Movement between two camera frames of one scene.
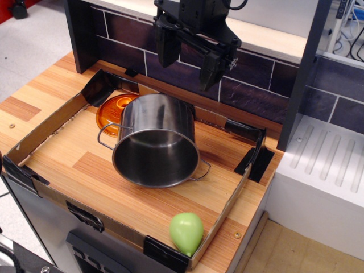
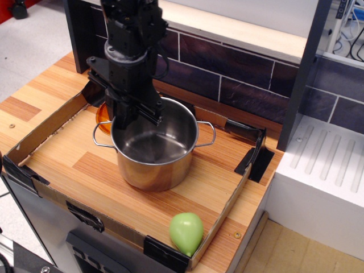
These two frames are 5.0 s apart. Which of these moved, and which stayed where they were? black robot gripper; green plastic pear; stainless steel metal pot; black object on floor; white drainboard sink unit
Moved: stainless steel metal pot; black robot gripper
Stayed: green plastic pear; white drainboard sink unit; black object on floor
